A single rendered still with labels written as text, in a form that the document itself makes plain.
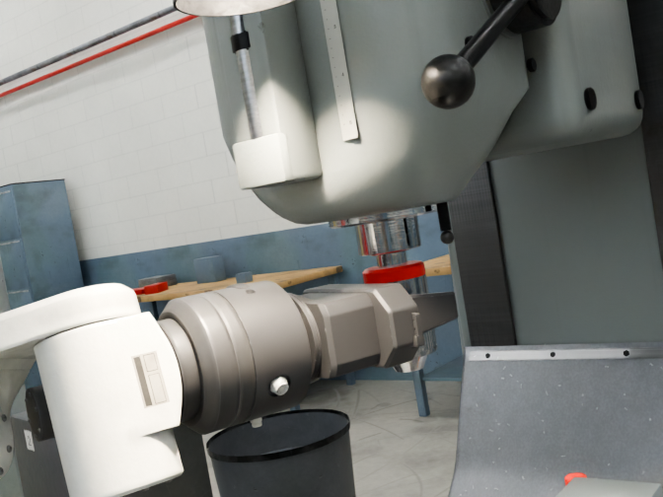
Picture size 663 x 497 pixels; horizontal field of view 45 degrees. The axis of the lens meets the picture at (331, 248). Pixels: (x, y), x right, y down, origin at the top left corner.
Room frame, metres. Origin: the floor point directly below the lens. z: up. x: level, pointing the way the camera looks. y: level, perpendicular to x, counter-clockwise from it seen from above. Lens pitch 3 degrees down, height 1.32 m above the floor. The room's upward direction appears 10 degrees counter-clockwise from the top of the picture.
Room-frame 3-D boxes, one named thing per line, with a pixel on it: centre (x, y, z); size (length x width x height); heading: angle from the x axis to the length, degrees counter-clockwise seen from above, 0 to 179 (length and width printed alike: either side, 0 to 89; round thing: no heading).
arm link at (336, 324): (0.55, 0.03, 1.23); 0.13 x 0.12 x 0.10; 34
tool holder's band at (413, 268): (0.60, -0.04, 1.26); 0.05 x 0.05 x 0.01
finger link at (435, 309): (0.57, -0.06, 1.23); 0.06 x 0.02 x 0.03; 124
